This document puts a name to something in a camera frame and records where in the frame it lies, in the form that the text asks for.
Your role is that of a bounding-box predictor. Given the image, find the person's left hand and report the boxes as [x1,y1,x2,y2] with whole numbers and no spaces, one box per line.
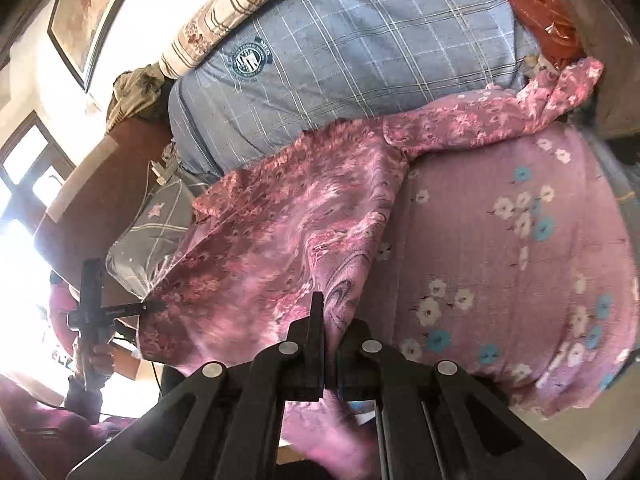
[74,337,115,378]

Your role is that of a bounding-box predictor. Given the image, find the blue plaid quilt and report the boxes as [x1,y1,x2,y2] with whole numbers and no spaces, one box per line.
[168,0,538,182]

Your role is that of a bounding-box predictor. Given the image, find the framed wall picture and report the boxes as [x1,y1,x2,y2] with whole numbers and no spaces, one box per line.
[47,0,125,91]

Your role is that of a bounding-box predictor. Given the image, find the pink floral patterned garment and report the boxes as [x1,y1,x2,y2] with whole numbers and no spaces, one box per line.
[138,55,606,478]

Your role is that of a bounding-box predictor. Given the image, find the beige striped floral blanket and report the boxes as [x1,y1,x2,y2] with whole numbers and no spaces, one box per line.
[160,0,270,79]

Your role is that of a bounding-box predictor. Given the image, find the window with dark frame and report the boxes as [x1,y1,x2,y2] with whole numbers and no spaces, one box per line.
[1,112,75,232]

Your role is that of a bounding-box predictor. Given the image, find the brown grey cloth pile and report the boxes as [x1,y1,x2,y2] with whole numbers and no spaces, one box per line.
[562,0,639,139]

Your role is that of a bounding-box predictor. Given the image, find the brown wooden headboard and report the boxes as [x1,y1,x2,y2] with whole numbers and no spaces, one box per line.
[35,117,172,289]

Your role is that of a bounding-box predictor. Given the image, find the red plastic bag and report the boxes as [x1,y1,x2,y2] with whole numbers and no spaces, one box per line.
[508,0,584,70]

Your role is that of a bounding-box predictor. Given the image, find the grey plaid star pillow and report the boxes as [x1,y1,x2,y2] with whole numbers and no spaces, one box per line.
[105,170,210,299]

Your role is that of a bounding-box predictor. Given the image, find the olive floral cloth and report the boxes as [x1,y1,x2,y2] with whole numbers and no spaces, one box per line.
[105,63,175,133]

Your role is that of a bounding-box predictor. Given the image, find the white charger with cable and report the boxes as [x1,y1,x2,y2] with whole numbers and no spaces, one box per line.
[130,162,182,243]

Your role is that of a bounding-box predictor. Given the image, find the purple floral bedsheet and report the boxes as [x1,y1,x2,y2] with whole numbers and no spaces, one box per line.
[357,122,639,417]

